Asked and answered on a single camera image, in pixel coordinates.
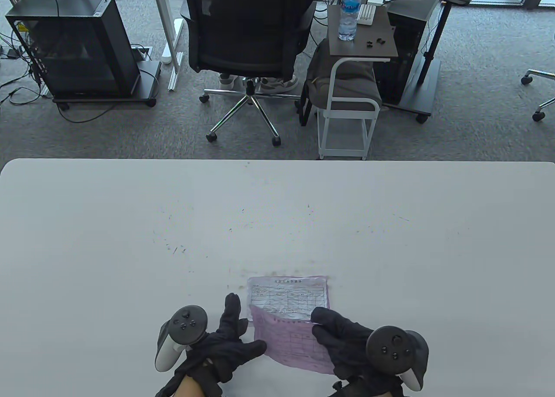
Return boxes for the black wheeled platform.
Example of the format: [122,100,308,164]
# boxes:
[52,60,162,111]

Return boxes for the black computer case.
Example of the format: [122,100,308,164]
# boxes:
[5,0,140,98]

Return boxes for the clear plastic water bottle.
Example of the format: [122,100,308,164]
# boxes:
[338,0,362,41]

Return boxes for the black computer tower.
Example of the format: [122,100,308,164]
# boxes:
[375,0,438,105]

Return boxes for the black floor cables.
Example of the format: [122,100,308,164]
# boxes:
[0,29,57,107]

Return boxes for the person's right hand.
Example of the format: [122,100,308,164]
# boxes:
[311,307,408,397]

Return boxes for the white paper invoice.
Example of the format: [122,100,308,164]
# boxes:
[248,277,328,320]

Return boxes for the person's left hand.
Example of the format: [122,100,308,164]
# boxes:
[156,293,267,397]

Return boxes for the brown side table white frame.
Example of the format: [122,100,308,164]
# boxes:
[317,3,398,160]

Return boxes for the person's left forearm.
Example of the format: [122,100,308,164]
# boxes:
[173,375,204,397]

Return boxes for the black mesh office chair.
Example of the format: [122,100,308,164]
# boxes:
[179,0,320,147]
[520,69,555,122]

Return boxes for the black standing desk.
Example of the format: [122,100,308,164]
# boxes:
[382,0,488,124]

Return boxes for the pink paper invoice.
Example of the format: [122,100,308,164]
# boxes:
[251,304,335,375]
[247,276,331,322]

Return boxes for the grey bag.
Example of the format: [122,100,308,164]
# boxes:
[299,39,383,127]

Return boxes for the white desk leg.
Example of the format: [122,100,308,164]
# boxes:
[151,0,185,92]

